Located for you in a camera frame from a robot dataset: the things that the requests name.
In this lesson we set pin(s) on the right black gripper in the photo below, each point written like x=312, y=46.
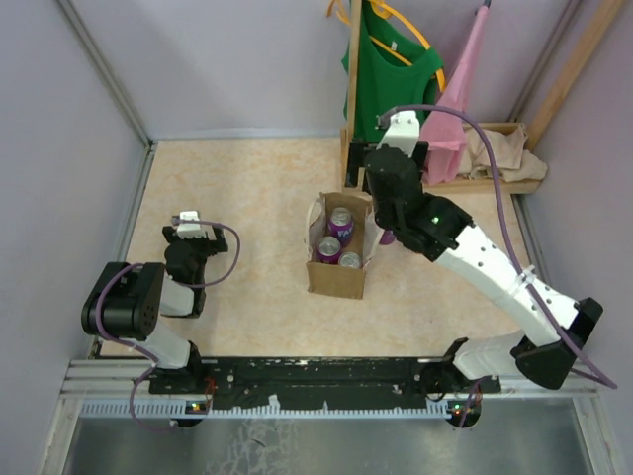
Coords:
x=357, y=150

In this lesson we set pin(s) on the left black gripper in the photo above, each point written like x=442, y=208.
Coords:
x=218, y=244

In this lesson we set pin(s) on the purple soda can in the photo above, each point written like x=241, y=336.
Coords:
x=340, y=225
x=328, y=250
x=387, y=238

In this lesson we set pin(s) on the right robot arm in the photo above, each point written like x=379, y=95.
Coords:
x=552, y=325

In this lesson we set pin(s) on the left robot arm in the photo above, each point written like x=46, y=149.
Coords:
x=128, y=300

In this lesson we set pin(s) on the burlap canvas bag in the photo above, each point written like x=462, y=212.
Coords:
x=332, y=279

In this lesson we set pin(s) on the silver top can front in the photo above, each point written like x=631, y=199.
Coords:
x=350, y=259

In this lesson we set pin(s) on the wooden clothes rack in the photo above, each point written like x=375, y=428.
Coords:
x=397, y=68

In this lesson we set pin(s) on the pink t-shirt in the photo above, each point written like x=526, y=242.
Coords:
x=444, y=132

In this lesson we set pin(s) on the beige crumpled cloth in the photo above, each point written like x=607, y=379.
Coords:
x=514, y=161

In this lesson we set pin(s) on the green t-shirt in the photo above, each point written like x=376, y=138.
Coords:
x=383, y=82

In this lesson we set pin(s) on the yellow clothes hanger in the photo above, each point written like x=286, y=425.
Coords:
x=392, y=17

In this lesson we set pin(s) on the leaning wooden beam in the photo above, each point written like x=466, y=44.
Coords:
x=590, y=38

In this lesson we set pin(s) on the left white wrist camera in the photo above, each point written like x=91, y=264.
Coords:
x=188, y=225

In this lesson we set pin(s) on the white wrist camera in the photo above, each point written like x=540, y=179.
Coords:
x=402, y=132
x=188, y=225

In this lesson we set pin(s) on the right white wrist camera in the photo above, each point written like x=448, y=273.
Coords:
x=402, y=132

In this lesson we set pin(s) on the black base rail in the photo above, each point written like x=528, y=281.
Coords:
x=309, y=384

